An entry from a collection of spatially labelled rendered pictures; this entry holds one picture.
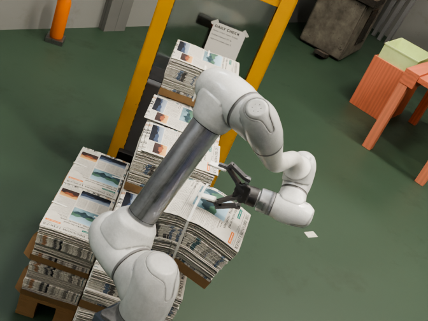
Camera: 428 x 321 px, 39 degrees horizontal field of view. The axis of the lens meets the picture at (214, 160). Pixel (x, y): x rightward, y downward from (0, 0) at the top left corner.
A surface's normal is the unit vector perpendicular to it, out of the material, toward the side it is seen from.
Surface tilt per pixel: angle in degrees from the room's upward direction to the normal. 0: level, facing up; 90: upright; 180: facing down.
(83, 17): 90
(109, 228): 67
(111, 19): 90
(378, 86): 90
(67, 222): 0
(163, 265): 6
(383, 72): 90
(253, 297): 0
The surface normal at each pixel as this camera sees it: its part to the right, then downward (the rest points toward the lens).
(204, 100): -0.63, -0.12
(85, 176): 0.36, -0.80
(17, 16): 0.69, 0.58
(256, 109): -0.13, -0.40
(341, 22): -0.47, 0.30
